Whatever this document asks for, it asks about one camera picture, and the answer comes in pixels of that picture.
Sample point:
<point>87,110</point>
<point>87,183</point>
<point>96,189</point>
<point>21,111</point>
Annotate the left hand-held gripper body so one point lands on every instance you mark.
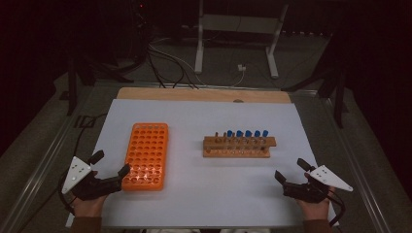
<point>92,188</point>

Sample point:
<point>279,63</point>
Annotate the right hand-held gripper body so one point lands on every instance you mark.
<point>307,191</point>

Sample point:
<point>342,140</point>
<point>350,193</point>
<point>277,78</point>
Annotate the orange plastic tube rack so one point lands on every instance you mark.
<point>145,155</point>

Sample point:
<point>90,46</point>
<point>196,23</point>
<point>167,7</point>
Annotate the blue-capped test tube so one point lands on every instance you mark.
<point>239,133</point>
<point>265,133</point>
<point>248,133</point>
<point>229,133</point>
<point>257,133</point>

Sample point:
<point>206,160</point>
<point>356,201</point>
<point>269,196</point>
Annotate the wooden tube rack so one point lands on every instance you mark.
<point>238,152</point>

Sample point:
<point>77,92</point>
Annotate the person's left hand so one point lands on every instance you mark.
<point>87,207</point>

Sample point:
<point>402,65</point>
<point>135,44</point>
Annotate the person's right hand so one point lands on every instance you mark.
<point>313,211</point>

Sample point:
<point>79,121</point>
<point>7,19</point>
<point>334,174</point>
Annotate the black stand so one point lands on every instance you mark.
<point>72,93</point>
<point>339,103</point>

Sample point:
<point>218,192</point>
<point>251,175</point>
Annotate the white table mat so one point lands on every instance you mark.
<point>194,181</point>

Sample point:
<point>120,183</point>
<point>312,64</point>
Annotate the white plug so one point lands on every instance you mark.
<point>241,68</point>

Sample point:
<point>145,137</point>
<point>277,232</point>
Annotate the black power strip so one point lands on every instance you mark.
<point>301,33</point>

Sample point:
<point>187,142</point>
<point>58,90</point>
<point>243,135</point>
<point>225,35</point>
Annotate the dark equipment rack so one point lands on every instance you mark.
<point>140,26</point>

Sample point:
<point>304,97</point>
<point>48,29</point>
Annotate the white metal stand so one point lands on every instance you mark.
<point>239,24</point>

